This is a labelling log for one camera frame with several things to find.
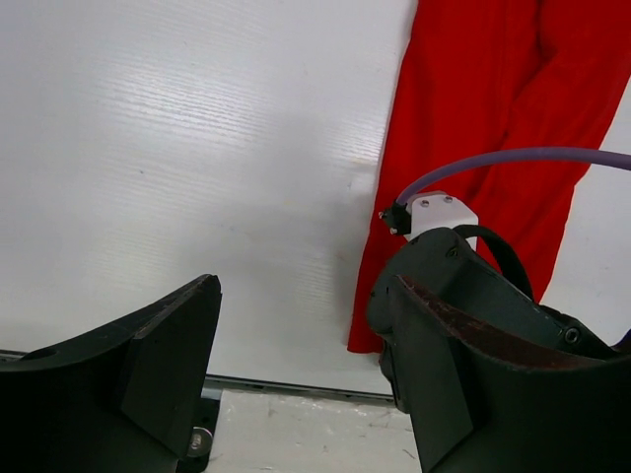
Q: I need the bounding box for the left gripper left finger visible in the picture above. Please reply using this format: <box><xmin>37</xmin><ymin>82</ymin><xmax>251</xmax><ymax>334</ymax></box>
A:
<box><xmin>1</xmin><ymin>275</ymin><xmax>222</xmax><ymax>472</ymax></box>

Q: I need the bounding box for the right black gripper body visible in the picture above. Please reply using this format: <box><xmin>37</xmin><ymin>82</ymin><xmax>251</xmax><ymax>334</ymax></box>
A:
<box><xmin>367</xmin><ymin>225</ymin><xmax>621</xmax><ymax>413</ymax></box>

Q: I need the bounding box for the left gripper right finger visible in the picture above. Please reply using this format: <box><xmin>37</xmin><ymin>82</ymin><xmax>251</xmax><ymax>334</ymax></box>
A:
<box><xmin>391</xmin><ymin>277</ymin><xmax>630</xmax><ymax>472</ymax></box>

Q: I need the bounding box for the red t shirt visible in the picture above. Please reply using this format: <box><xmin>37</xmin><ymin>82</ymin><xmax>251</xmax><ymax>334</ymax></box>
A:
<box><xmin>347</xmin><ymin>0</ymin><xmax>631</xmax><ymax>355</ymax></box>

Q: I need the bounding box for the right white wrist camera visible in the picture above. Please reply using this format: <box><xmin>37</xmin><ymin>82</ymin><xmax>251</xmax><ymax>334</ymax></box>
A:
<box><xmin>404</xmin><ymin>191</ymin><xmax>479</xmax><ymax>242</ymax></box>

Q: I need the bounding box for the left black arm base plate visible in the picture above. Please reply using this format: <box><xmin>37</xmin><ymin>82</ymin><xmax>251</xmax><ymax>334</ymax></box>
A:
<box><xmin>176</xmin><ymin>397</ymin><xmax>221</xmax><ymax>473</ymax></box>

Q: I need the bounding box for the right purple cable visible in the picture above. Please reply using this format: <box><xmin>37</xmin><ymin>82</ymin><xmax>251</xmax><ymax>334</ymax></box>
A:
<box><xmin>378</xmin><ymin>146</ymin><xmax>631</xmax><ymax>236</ymax></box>

